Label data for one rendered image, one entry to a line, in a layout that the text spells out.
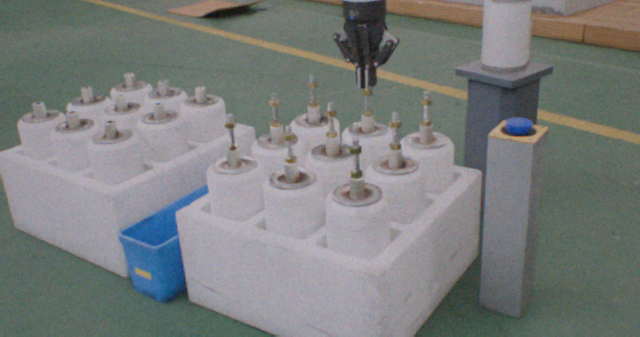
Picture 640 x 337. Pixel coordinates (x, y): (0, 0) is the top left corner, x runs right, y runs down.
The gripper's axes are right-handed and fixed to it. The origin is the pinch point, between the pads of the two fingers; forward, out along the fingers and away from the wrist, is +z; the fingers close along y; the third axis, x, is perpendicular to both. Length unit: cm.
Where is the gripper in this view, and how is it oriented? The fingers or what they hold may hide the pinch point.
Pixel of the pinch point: (366, 77)
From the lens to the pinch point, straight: 117.4
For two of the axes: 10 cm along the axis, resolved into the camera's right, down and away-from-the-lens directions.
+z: 0.5, 9.2, 4.0
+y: 7.8, 2.1, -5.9
